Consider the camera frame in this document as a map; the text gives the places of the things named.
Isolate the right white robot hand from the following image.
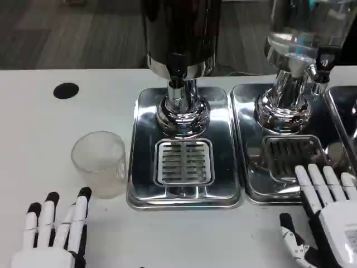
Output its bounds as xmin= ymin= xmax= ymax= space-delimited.
xmin=279 ymin=163 xmax=357 ymax=268

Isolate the steel drip grid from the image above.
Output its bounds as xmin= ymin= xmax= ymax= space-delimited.
xmin=263 ymin=135 xmax=326 ymax=183
xmin=153 ymin=137 xmax=214 ymax=187

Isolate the black tap of clear dispenser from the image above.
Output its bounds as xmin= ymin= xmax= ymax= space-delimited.
xmin=306 ymin=46 xmax=340 ymax=95

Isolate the clear ribbed glass cup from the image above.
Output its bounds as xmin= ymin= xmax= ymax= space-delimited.
xmin=70 ymin=131 xmax=127 ymax=200

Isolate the black round counter grommet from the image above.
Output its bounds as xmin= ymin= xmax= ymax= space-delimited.
xmin=52 ymin=82 xmax=80 ymax=99

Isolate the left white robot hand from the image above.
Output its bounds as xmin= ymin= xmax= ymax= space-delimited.
xmin=10 ymin=186 xmax=93 ymax=268

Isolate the black tap of dark dispenser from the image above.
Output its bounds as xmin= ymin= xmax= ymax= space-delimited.
xmin=166 ymin=52 xmax=187 ymax=102

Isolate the thin white cable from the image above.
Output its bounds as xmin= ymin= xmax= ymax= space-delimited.
xmin=218 ymin=64 xmax=268 ymax=76

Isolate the clear drink dispenser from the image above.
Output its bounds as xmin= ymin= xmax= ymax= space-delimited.
xmin=254 ymin=0 xmax=357 ymax=135

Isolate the steel drip tray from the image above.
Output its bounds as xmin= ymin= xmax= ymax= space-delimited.
xmin=324 ymin=85 xmax=357 ymax=169
xmin=230 ymin=83 xmax=357 ymax=207
xmin=126 ymin=87 xmax=242 ymax=210

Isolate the dark drink dispenser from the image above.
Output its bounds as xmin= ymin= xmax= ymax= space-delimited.
xmin=141 ymin=0 xmax=223 ymax=140

